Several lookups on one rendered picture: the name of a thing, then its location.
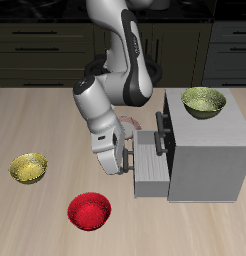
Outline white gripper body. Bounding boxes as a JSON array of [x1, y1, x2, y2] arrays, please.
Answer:
[[96, 124, 127, 176]]

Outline white cabinet drawer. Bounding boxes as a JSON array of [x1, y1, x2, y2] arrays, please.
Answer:
[[122, 129, 171, 200]]

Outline white cabinet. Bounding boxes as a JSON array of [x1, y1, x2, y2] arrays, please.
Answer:
[[162, 87, 246, 204]]

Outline grey kitchen drawer unit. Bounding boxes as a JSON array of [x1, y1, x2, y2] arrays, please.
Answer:
[[201, 19, 246, 89]]

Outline pink striped plate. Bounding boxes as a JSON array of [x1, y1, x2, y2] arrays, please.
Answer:
[[116, 115, 143, 141]]

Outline red bowl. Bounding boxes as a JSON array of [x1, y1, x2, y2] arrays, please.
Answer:
[[67, 191, 113, 232]]

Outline yellow bowl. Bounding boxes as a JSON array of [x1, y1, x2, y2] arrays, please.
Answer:
[[8, 152, 49, 185]]

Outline green bowl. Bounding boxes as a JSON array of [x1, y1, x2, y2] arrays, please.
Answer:
[[180, 86, 228, 120]]

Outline dark kitchen cupboards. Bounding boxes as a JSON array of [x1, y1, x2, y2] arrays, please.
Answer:
[[0, 20, 213, 89]]

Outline black kitchen countertop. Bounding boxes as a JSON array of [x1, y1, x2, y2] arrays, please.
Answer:
[[0, 0, 246, 24]]

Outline black drawer handle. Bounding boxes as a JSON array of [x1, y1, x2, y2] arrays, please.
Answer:
[[153, 131, 170, 157], [155, 111, 170, 135]]

